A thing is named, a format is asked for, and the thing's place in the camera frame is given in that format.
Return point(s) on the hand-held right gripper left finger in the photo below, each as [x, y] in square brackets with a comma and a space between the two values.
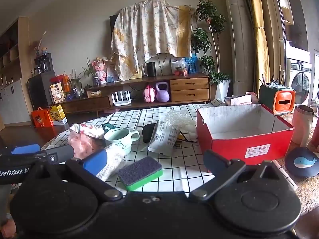
[96, 163]

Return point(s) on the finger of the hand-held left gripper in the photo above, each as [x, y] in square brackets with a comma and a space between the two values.
[25, 149]
[57, 154]

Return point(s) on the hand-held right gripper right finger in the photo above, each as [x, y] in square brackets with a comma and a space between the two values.
[219, 161]

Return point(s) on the white textured cloth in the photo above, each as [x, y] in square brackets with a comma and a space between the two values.
[114, 159]

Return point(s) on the red cardboard box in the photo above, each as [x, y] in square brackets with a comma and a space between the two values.
[236, 145]

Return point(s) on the pink mesh bag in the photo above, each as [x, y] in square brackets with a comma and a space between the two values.
[79, 144]

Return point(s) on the white printed cloth bag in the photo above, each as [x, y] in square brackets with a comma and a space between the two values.
[87, 130]

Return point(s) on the clear bubble wrap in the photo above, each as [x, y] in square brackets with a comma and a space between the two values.
[179, 119]

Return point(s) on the black cloth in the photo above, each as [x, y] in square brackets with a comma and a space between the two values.
[148, 133]

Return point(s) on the person's left hand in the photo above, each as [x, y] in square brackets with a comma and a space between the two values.
[7, 227]

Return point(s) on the white green mug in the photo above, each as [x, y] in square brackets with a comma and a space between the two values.
[118, 139]

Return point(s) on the orange gift box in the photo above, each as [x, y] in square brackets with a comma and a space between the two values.
[41, 118]

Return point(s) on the yellow carton box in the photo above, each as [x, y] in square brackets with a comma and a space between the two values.
[58, 115]

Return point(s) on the purple green sponge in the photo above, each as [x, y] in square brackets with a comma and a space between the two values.
[139, 171]

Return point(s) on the white plastic pouch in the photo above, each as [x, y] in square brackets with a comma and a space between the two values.
[163, 138]

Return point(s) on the yellow snack box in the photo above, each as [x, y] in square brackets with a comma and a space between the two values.
[57, 93]

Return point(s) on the black water dispenser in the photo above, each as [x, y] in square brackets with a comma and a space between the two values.
[39, 89]

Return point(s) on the orange white tissue pack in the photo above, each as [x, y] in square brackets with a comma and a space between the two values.
[240, 100]

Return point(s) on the white router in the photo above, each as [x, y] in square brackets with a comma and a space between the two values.
[121, 99]

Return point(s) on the orange paper bag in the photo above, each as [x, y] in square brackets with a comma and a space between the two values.
[65, 83]

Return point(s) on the pink bowl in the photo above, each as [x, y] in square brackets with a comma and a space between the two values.
[251, 94]

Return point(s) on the wooden television cabinet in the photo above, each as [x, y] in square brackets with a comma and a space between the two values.
[189, 89]

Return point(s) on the navy whale pad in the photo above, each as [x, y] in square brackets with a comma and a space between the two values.
[302, 161]

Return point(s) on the pink small case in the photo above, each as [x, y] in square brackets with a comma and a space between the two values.
[149, 95]

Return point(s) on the green orange desk organizer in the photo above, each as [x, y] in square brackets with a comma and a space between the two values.
[281, 102]

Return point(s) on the purple kettlebell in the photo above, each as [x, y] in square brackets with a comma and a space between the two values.
[162, 94]

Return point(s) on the small potted plant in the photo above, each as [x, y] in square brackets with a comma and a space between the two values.
[91, 71]

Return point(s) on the pale pink steel mug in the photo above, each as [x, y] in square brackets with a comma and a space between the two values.
[302, 124]

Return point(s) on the pink plush doll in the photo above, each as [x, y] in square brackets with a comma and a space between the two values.
[100, 71]

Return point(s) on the blue package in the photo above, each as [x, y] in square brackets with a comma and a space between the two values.
[193, 64]

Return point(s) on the clear plastic bag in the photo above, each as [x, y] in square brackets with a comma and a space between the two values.
[178, 66]

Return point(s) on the black cylinder speaker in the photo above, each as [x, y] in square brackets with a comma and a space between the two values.
[150, 69]

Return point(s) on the silver washing machine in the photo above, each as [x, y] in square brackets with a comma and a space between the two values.
[300, 82]

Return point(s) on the beige covered air conditioner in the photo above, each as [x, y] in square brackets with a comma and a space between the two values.
[239, 42]

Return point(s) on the yellow curtain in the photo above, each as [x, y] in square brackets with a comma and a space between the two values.
[260, 37]

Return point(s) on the floral bed sheet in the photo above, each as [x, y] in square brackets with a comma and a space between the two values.
[149, 34]

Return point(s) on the black television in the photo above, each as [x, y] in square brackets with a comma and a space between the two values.
[112, 23]

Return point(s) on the tall plant in white pot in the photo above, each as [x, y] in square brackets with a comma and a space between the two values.
[211, 17]

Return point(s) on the wooden wall cabinet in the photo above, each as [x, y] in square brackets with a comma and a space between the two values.
[12, 74]

